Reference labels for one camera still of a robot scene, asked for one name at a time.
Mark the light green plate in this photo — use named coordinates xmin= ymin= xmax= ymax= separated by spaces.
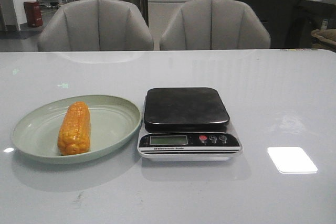
xmin=11 ymin=95 xmax=142 ymax=164

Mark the black electronic kitchen scale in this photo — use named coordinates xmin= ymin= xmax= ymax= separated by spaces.
xmin=138 ymin=87 xmax=243 ymax=161

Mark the grey chair on right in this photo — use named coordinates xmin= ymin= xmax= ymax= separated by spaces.
xmin=160 ymin=0 xmax=271 ymax=50

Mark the grey chair on left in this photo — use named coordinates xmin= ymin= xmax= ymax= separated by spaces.
xmin=37 ymin=0 xmax=154 ymax=51

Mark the red bin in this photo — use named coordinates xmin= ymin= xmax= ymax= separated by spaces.
xmin=24 ymin=1 xmax=43 ymax=27

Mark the beige cushion at right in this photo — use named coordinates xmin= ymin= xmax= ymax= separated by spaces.
xmin=311 ymin=29 xmax=336 ymax=52

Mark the dark side table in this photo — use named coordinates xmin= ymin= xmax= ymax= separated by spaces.
xmin=285 ymin=0 xmax=335 ymax=48

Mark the grey chair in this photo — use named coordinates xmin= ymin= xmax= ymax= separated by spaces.
xmin=160 ymin=0 xmax=271 ymax=50
xmin=37 ymin=0 xmax=154 ymax=51

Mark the orange corn cob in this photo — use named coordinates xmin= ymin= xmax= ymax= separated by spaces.
xmin=57 ymin=101 xmax=91 ymax=155

